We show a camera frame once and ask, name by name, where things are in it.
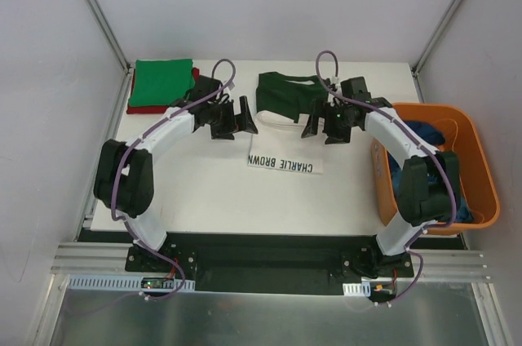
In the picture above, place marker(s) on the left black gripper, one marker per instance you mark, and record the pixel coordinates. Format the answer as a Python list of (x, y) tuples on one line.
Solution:
[(225, 118)]

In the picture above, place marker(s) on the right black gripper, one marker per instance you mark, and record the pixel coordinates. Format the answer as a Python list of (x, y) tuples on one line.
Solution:
[(333, 121)]

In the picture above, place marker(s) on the white green sleeved t shirt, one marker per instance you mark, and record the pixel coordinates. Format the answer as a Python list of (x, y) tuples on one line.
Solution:
[(283, 106)]

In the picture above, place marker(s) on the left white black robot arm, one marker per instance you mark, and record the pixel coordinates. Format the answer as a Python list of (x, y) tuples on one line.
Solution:
[(124, 180)]

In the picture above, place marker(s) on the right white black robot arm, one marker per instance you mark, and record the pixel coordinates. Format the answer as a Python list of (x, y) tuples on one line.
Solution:
[(428, 194)]

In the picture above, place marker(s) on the folded green t shirt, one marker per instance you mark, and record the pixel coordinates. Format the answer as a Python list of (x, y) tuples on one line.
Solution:
[(160, 82)]

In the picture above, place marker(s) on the orange plastic tub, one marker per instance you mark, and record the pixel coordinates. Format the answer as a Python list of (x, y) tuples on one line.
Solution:
[(461, 137)]

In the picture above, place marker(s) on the right aluminium frame post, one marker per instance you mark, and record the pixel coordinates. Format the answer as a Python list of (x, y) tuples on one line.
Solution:
[(438, 33)]

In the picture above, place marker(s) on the aluminium frame post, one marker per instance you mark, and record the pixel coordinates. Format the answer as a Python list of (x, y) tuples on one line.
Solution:
[(101, 20), (438, 33)]

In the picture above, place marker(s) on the right white cable duct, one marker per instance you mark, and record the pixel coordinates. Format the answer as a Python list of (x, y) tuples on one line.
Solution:
[(362, 289)]

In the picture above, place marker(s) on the white cable duct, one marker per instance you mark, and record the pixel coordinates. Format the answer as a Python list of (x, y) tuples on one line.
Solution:
[(362, 289), (129, 283)]

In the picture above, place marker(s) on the aluminium rail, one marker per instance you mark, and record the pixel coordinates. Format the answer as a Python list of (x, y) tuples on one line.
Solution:
[(110, 258)]

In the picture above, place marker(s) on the left white cable duct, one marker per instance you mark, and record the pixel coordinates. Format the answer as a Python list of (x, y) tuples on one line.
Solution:
[(129, 283)]

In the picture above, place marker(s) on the left aluminium frame post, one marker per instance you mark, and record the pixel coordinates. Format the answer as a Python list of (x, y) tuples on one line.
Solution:
[(101, 20)]

